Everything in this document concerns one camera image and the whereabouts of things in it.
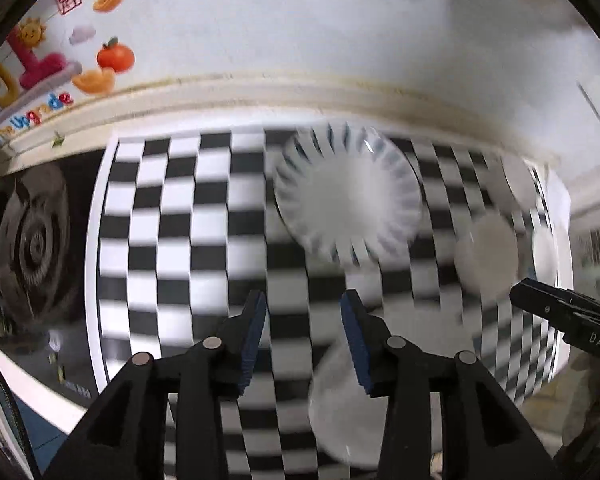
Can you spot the colourful fruit wall sticker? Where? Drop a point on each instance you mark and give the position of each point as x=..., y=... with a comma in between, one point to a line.
x=111, y=56

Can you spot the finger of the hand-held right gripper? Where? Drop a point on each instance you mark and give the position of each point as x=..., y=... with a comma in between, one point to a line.
x=550, y=302

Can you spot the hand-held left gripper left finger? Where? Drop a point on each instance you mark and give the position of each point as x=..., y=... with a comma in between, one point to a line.
x=254, y=330

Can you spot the black gas stove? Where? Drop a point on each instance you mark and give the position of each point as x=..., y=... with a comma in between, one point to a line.
x=30, y=245

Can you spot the blue leaf pattern plate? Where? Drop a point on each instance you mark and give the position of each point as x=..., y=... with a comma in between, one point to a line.
x=347, y=195

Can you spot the black and white checkered mat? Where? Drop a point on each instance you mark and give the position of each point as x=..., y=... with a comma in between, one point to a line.
x=180, y=210

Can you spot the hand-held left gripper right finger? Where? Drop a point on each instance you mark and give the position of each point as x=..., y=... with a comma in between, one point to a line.
x=354, y=340

